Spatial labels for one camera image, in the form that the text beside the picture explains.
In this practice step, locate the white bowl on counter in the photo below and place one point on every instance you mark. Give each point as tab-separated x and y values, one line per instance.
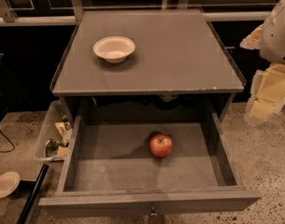
114	49

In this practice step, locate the open grey top drawer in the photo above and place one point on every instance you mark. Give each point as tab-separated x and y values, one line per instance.
110	171

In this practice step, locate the clear plastic bin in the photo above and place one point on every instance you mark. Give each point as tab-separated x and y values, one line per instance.
53	114

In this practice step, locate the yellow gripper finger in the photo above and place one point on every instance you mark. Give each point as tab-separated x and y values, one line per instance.
267	94
252	41

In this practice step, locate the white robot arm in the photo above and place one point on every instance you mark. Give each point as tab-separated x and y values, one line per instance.
267	92

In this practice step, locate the red apple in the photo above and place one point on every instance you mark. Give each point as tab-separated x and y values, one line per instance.
161	145

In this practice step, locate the metal railing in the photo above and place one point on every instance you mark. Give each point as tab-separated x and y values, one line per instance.
74	11

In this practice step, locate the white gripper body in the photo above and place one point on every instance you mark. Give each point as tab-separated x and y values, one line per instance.
277	39

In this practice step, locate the grey cabinet counter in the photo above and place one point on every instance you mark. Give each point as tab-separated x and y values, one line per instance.
176	51

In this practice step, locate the snack packets in bin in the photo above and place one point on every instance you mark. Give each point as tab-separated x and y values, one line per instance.
59	138

